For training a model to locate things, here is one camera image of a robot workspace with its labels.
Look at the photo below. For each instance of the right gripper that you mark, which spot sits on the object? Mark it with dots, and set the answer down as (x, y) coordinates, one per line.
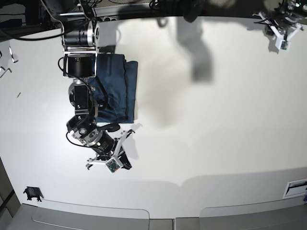
(105, 147)

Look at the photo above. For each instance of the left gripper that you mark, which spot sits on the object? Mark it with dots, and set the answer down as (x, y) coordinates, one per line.
(285, 21)

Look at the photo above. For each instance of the blue T-shirt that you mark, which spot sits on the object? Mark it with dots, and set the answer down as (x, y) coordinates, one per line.
(115, 88)

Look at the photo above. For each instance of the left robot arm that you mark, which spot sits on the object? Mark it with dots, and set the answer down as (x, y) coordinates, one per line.
(298, 7)

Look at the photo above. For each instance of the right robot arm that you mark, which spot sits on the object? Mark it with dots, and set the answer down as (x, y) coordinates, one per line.
(80, 41)

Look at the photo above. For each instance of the black plastic clip part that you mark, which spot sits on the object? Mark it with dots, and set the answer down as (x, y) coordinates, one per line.
(33, 192)

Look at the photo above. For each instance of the silver hex key pair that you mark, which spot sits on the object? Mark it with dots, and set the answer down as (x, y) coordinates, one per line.
(3, 71)

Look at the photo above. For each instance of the long silver hex key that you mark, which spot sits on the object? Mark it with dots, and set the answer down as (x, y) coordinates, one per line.
(13, 56)

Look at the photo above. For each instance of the blue box in background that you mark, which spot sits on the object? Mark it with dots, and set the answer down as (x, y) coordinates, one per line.
(11, 23)

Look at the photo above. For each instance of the right grey chair back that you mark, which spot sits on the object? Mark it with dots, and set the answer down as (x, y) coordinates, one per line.
(288, 214)

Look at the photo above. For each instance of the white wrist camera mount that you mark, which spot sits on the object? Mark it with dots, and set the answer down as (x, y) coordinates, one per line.
(113, 164)

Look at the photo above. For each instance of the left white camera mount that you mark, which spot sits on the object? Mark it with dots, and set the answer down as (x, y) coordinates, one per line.
(281, 32)

